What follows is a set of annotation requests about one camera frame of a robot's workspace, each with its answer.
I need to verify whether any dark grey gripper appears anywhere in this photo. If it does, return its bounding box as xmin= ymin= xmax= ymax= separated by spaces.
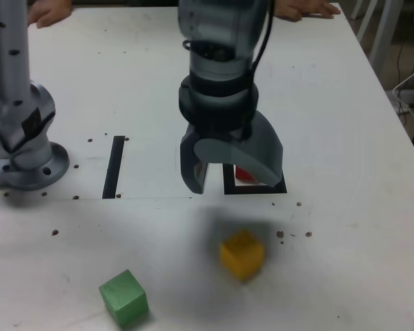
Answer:
xmin=179 ymin=111 xmax=285 ymax=194

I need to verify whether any red cube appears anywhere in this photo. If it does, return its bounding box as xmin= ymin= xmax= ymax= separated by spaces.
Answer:
xmin=235 ymin=165 xmax=263 ymax=183

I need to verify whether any yellow cube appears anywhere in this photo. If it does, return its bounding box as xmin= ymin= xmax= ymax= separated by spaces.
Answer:
xmin=219 ymin=229 xmax=266 ymax=282

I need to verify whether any green cube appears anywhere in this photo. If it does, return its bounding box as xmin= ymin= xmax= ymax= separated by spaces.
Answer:
xmin=99 ymin=269 xmax=149 ymax=328

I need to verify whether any black tape square outline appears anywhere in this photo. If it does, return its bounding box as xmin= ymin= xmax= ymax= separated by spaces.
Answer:
xmin=222 ymin=163 xmax=288 ymax=196

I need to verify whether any person's left hand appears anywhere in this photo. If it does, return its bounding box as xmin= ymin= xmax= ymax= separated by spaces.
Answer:
xmin=274 ymin=0 xmax=342 ymax=21

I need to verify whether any person's right hand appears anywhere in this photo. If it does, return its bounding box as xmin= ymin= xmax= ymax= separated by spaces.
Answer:
xmin=27 ymin=0 xmax=72 ymax=29

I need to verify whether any black tape strip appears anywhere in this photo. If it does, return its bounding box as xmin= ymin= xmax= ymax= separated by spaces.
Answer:
xmin=101 ymin=135 xmax=126 ymax=200

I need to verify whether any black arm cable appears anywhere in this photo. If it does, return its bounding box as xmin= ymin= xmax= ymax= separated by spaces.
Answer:
xmin=241 ymin=0 xmax=275 ymax=142

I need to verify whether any white cable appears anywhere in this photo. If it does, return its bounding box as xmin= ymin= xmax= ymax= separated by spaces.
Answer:
xmin=392 ymin=61 xmax=414 ymax=128

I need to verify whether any white metal frame leg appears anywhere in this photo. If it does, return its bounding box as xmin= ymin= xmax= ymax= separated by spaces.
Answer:
xmin=368 ymin=0 xmax=401 ymax=75
xmin=350 ymin=0 xmax=380 ymax=41

